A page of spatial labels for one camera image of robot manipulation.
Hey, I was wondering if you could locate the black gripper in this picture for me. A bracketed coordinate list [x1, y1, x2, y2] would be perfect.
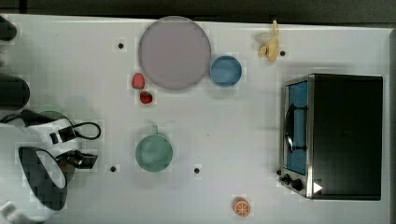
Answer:
[55, 150, 97, 169]

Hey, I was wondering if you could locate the red ketchup bottle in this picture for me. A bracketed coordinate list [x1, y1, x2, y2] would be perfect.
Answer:
[60, 162, 67, 172]

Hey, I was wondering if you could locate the green metal cup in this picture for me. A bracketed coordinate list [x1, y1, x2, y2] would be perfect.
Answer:
[135, 126, 174, 173]

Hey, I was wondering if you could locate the red strawberry toy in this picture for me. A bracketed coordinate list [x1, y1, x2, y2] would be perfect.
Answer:
[139, 91, 153, 105]

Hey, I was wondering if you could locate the black frying pan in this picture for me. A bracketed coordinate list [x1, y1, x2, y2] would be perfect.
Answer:
[0, 75, 30, 110]

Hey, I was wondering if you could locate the pink strawberry toy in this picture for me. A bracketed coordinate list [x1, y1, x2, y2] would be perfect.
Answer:
[132, 73, 146, 90]

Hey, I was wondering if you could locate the lavender round plate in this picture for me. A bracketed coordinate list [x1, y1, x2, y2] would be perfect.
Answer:
[138, 16, 211, 91]

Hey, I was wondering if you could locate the orange slice toy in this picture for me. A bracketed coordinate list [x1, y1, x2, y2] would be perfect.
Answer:
[233, 197, 250, 217]

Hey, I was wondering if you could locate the blue bowl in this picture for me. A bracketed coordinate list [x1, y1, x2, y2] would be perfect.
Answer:
[210, 55, 242, 87]

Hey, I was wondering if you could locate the peeled banana toy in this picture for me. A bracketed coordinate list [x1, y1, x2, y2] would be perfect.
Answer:
[255, 20, 280, 63]

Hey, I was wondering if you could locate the black toaster oven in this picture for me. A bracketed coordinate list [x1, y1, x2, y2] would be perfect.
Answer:
[276, 74, 383, 201]

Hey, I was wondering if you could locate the black cable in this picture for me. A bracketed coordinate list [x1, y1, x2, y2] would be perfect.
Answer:
[69, 121, 102, 141]

